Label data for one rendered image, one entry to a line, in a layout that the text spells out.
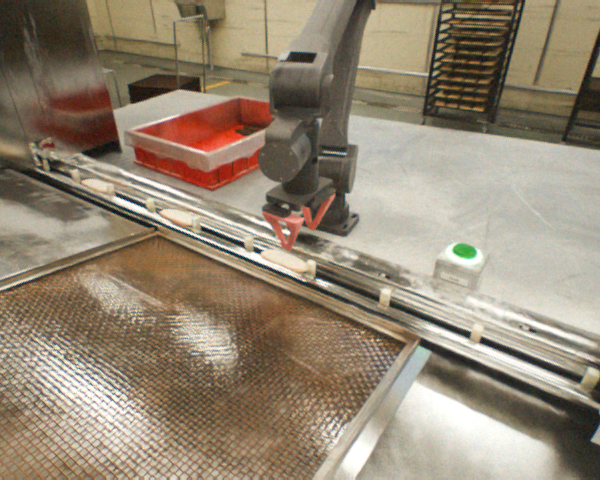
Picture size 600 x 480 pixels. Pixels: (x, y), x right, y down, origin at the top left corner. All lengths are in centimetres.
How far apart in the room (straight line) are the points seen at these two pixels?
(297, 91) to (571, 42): 445
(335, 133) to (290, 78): 29
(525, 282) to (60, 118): 116
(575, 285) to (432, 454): 46
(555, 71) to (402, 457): 463
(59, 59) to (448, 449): 119
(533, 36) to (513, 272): 420
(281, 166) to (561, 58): 453
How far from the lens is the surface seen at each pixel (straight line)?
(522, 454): 62
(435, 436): 59
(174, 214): 94
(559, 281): 91
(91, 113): 136
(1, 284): 71
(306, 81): 59
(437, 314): 70
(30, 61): 127
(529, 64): 501
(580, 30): 494
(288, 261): 76
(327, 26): 69
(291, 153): 54
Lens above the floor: 130
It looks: 32 degrees down
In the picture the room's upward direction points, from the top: straight up
